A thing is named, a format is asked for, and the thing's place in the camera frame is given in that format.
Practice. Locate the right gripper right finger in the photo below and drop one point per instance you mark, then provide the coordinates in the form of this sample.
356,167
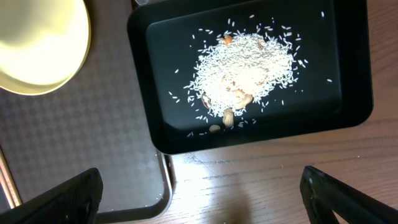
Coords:
325,196

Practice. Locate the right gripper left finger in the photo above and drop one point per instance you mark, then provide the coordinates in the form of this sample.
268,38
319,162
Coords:
74,201

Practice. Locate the wooden chopstick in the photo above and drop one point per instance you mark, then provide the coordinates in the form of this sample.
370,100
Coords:
8,185

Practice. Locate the yellow round plate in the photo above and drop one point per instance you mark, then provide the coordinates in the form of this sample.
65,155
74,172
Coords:
43,44

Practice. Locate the black waste tray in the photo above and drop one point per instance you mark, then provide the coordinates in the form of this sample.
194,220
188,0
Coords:
147,31

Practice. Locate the dark brown serving tray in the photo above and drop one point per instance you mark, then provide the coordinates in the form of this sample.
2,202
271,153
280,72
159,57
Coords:
97,119

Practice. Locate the leftover rice food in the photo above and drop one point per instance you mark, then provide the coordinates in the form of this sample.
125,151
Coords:
235,67

